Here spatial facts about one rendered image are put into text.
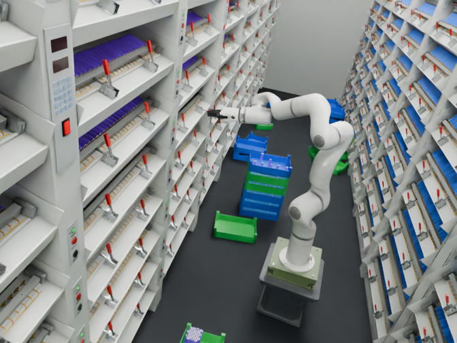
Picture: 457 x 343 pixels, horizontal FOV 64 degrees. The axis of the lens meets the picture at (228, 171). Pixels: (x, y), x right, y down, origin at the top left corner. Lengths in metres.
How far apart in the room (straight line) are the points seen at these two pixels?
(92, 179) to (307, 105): 1.00
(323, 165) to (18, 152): 1.26
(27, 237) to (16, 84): 0.31
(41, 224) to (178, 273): 1.54
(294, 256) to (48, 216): 1.38
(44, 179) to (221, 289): 1.63
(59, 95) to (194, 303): 1.65
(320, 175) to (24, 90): 1.28
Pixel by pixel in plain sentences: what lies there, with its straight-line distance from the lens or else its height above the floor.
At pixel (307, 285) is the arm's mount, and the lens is 2.04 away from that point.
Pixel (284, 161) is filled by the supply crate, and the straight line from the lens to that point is 2.82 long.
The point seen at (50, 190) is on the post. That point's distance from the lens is 0.84.
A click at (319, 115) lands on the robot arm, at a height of 1.18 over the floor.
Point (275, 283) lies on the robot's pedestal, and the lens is 2.02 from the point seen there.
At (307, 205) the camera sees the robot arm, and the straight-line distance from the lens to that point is 1.76.
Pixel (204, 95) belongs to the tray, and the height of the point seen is 1.00.
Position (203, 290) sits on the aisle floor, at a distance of 2.27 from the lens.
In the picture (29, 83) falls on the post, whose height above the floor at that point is 1.47.
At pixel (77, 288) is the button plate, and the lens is 1.09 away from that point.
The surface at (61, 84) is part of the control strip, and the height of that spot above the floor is 1.46.
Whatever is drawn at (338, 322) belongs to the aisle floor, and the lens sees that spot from 2.38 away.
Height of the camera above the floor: 1.72
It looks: 31 degrees down
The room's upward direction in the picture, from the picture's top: 10 degrees clockwise
